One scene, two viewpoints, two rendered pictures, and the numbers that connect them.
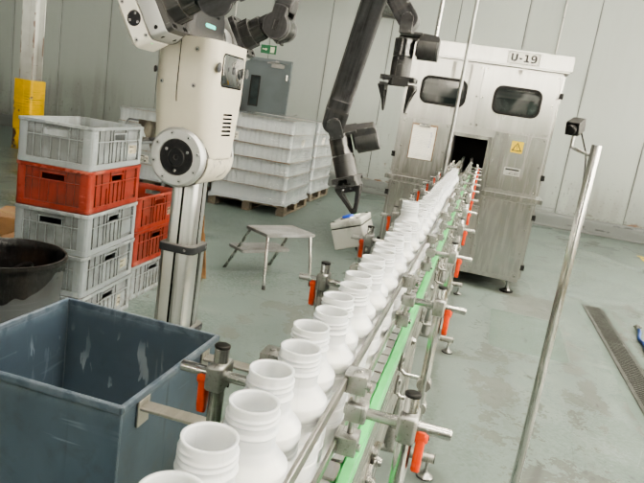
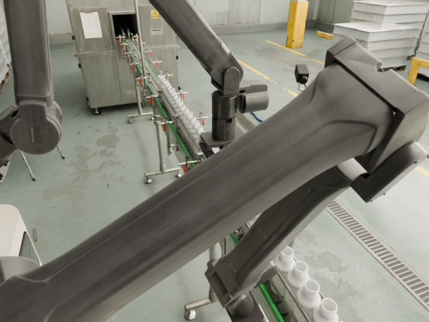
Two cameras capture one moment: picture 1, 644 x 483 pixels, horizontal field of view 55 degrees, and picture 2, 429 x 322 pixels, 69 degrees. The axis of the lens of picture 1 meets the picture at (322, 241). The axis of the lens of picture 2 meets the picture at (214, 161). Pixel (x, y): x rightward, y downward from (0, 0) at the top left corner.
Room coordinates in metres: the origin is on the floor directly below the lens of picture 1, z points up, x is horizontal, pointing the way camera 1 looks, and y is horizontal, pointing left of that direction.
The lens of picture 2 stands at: (1.31, 0.23, 1.83)
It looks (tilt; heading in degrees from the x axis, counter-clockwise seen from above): 32 degrees down; 327
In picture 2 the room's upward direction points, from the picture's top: straight up
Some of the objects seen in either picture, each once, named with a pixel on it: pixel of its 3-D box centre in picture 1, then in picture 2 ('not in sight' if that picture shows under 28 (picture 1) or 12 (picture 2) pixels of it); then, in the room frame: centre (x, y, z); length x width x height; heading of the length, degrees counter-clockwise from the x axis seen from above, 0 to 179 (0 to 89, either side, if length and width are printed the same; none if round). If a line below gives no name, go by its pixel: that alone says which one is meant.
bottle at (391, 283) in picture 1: (375, 300); not in sight; (0.97, -0.10, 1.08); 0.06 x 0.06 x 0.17
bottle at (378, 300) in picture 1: (361, 321); not in sight; (0.85, -0.07, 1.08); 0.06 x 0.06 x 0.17
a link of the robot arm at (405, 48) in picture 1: (405, 48); (226, 103); (1.85, -0.15, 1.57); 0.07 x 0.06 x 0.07; 77
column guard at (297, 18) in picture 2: not in sight; (296, 24); (7.52, -6.31, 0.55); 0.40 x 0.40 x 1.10; 77
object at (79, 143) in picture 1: (84, 142); not in sight; (3.37, 1.35, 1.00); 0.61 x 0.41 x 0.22; 174
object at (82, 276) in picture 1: (76, 260); not in sight; (3.37, 1.35, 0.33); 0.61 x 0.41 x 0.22; 173
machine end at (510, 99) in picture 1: (468, 164); (121, 27); (6.35, -1.33, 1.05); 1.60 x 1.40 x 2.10; 167
